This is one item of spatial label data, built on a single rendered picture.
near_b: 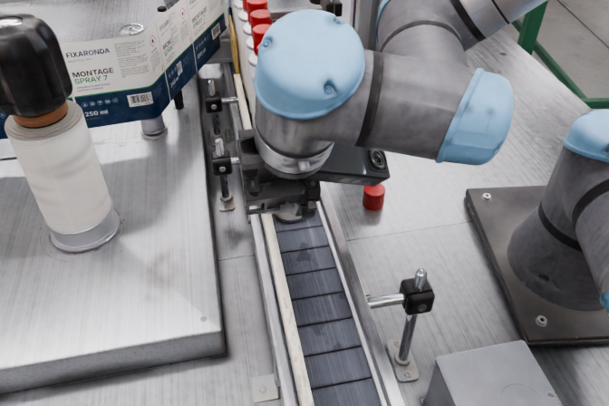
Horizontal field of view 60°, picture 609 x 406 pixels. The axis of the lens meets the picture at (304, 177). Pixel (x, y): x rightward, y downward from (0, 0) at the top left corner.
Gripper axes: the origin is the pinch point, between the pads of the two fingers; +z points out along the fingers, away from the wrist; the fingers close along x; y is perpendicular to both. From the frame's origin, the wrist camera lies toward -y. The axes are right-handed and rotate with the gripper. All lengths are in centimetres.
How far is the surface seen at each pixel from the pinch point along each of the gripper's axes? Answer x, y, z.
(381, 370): 21.7, -2.6, -15.7
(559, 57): -114, -185, 174
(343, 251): 9.2, -2.9, -8.5
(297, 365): 20.0, 4.3, -9.4
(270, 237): 4.5, 4.3, -0.4
